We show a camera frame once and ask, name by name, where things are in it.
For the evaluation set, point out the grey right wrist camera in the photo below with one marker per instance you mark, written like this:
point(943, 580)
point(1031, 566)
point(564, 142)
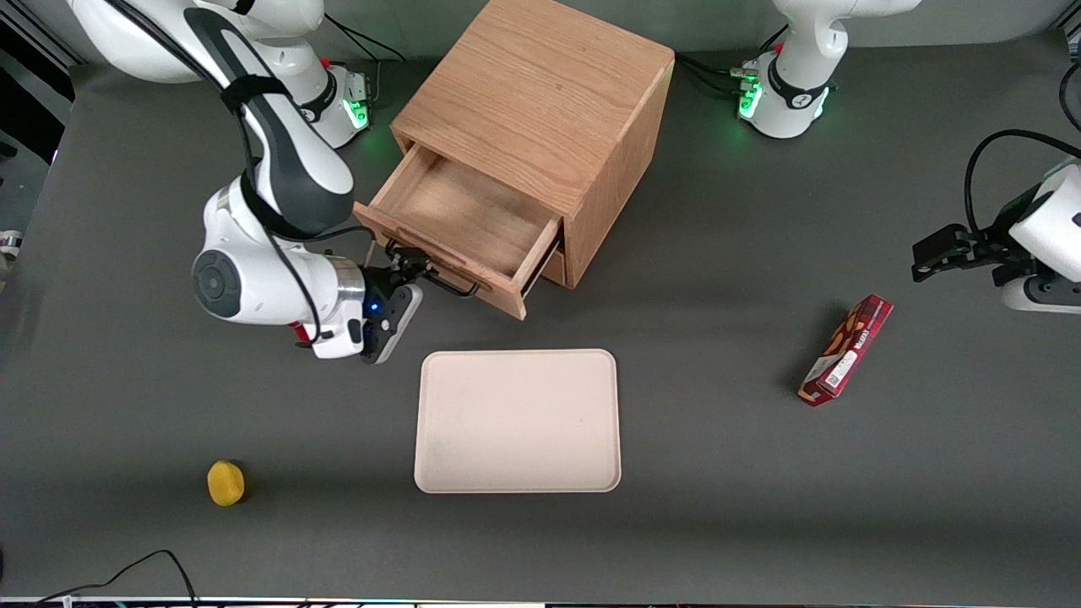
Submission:
point(403, 311)

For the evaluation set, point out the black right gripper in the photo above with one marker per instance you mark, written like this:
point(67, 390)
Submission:
point(379, 284)

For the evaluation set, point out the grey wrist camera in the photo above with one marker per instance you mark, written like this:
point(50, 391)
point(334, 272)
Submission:
point(1043, 295)
point(403, 311)

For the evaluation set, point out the yellow lemon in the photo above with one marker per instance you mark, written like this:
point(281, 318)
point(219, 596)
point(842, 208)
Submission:
point(225, 483)

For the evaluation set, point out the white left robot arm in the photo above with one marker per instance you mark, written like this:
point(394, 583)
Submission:
point(798, 51)

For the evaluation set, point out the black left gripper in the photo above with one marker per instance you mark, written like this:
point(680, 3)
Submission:
point(985, 250)

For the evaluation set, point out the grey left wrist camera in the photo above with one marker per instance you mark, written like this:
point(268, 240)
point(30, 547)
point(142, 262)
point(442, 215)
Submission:
point(1043, 295)

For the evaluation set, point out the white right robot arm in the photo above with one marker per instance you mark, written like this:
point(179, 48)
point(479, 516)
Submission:
point(287, 160)

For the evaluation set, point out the wooden drawer cabinet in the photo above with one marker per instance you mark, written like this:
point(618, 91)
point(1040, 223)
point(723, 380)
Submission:
point(540, 93)

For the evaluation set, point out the beige plastic tray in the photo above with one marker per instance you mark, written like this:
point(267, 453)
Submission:
point(518, 420)

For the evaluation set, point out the red soda bottle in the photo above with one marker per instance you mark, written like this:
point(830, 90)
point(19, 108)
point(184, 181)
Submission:
point(300, 332)

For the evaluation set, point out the red snack box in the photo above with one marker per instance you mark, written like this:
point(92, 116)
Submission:
point(847, 361)

